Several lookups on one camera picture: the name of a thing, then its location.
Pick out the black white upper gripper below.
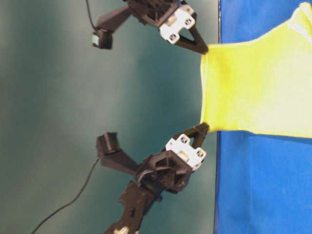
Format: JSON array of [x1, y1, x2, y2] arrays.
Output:
[[127, 0, 208, 54]]

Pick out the black white lower gripper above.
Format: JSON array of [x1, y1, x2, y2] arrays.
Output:
[[137, 122, 209, 194]]

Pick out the yellow-green towel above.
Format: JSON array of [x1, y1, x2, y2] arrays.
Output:
[[200, 2, 312, 138]]

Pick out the black lower robot arm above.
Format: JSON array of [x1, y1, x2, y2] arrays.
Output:
[[97, 0, 209, 234]]

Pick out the blue table cloth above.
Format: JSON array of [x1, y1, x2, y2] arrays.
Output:
[[214, 0, 312, 234]]

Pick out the dark green backdrop sheet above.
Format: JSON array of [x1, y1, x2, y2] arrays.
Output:
[[0, 0, 221, 234]]

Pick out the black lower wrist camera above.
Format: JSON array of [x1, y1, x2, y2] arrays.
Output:
[[96, 132, 121, 157]]

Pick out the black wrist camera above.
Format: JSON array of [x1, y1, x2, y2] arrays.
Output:
[[96, 132, 121, 157], [92, 29, 113, 50]]

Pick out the black upper wrist camera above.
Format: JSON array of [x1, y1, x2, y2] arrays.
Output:
[[92, 29, 113, 50]]

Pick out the black lower camera cable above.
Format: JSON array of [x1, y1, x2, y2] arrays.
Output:
[[31, 157, 101, 234]]

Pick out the black camera cable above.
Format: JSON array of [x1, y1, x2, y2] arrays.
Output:
[[31, 157, 101, 234], [85, 0, 98, 30]]

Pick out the black upper camera cable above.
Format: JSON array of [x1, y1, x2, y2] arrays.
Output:
[[85, 0, 98, 30]]

